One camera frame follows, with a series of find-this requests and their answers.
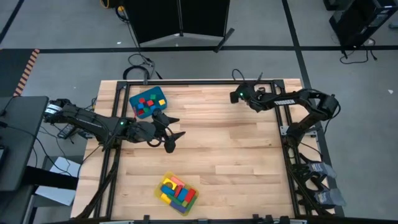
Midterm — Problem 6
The black desk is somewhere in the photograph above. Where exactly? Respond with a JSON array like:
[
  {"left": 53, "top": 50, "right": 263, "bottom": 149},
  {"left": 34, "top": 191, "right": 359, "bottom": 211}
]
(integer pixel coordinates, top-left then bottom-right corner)
[{"left": 0, "top": 95, "right": 50, "bottom": 192}]

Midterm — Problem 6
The black coiled floor cable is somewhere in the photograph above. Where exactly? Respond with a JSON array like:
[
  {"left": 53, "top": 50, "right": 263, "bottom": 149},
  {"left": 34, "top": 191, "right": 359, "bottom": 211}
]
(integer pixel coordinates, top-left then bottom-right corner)
[{"left": 123, "top": 53, "right": 163, "bottom": 81}]

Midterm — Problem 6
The grey blue bag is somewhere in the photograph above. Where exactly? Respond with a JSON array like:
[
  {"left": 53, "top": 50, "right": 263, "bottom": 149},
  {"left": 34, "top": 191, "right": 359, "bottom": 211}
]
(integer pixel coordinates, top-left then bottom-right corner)
[
  {"left": 307, "top": 161, "right": 338, "bottom": 180},
  {"left": 313, "top": 188, "right": 347, "bottom": 208}
]

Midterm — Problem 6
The black folding partition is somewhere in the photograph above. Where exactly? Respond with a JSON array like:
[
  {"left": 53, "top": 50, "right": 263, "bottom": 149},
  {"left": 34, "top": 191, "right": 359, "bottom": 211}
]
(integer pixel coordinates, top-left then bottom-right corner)
[{"left": 123, "top": 0, "right": 236, "bottom": 54}]

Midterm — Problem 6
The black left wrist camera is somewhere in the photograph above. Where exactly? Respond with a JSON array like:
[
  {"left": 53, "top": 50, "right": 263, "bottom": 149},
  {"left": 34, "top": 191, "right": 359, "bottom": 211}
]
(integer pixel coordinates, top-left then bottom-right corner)
[{"left": 164, "top": 138, "right": 177, "bottom": 154}]

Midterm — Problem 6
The white paper sheet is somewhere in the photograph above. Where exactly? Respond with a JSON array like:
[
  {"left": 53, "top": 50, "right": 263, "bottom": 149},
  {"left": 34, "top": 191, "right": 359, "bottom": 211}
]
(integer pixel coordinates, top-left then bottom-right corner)
[{"left": 34, "top": 156, "right": 82, "bottom": 207}]

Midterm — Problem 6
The teal plastic bin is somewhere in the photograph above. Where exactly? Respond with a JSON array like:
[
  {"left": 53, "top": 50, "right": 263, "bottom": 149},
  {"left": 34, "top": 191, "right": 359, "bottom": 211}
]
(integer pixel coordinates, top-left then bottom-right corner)
[{"left": 129, "top": 86, "right": 168, "bottom": 119}]

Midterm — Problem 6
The black equipment rack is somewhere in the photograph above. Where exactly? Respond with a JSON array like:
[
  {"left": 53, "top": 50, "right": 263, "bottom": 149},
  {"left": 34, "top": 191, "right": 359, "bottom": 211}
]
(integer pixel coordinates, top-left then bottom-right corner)
[{"left": 323, "top": 0, "right": 398, "bottom": 50}]

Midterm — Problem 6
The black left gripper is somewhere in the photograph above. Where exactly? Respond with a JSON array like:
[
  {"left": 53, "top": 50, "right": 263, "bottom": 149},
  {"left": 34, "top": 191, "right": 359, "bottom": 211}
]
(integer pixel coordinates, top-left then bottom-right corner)
[{"left": 133, "top": 108, "right": 187, "bottom": 144}]

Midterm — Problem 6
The yellow translucent plastic bin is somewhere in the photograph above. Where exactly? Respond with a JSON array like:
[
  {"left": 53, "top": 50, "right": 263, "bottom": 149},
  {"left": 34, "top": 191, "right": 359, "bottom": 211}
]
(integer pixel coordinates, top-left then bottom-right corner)
[{"left": 154, "top": 171, "right": 200, "bottom": 217}]

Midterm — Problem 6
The black aluminium table frame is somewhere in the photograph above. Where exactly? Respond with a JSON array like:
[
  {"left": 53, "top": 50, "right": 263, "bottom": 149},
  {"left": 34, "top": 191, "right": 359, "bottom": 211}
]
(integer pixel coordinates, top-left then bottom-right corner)
[{"left": 74, "top": 79, "right": 332, "bottom": 220}]

